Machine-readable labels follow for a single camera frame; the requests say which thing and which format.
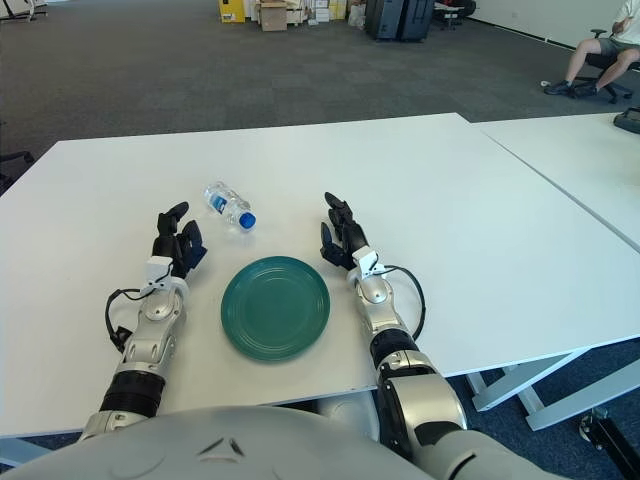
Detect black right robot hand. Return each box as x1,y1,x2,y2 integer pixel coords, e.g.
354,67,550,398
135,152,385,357
319,191,371,272

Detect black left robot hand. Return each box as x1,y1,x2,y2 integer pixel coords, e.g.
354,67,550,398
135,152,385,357
151,201,209,281

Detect clear water bottle blue cap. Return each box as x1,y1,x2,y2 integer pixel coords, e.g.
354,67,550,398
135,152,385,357
203,181,258,232

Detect green round plate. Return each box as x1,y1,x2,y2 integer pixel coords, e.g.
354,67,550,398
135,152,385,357
220,255,332,365

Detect grey robot torso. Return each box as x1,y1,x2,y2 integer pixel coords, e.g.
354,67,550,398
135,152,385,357
0,404,416,480

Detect stack of white boxes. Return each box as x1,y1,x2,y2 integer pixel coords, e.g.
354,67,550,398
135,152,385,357
287,0,349,24

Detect brown cardboard box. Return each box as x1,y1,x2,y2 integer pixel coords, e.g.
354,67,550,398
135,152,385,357
259,2,289,32

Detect yellow cardboard box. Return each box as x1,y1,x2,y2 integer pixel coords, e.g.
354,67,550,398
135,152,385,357
217,0,247,23

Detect white chair base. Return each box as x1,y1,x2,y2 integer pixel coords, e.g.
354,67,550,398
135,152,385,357
0,0,49,21

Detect black device on table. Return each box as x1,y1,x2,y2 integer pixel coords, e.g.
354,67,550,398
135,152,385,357
613,107,640,134

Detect black swivel chair under person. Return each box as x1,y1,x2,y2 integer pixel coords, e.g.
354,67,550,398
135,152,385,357
569,28,634,104

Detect black metal stand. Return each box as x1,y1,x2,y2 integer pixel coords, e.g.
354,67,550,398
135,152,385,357
579,407,640,480

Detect seated person in shorts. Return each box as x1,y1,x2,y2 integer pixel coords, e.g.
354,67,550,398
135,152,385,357
544,0,640,96

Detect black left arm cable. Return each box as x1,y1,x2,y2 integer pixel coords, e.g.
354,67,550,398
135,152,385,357
104,287,151,352

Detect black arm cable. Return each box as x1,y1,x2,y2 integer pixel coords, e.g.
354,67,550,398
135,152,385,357
377,264,427,342
104,287,151,352

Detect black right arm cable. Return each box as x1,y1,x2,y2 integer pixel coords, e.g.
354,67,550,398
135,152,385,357
377,264,427,342

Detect white table leg frame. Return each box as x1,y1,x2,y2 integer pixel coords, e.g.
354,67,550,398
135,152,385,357
464,349,640,432

